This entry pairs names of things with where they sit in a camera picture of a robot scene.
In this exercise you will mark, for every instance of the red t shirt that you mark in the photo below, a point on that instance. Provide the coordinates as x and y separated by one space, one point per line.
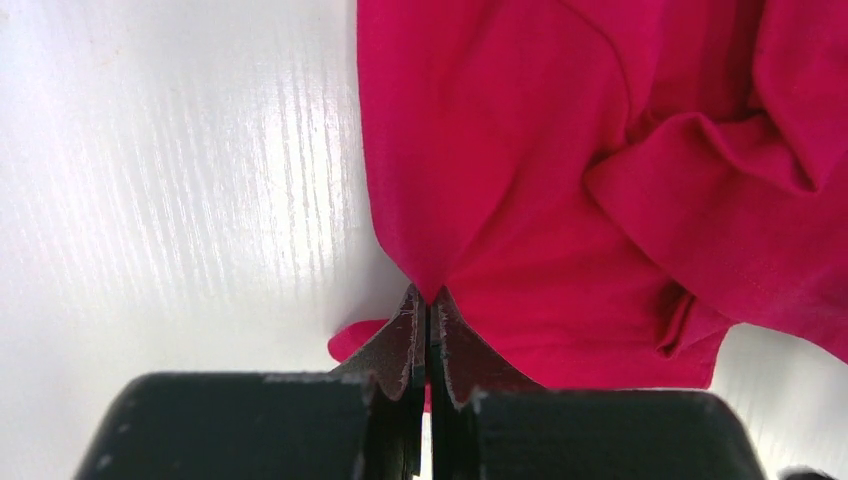
607 187

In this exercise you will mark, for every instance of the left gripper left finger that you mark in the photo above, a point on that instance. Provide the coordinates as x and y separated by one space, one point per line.
361 420

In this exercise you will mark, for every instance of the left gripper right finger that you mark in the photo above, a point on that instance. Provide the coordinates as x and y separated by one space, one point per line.
491 421

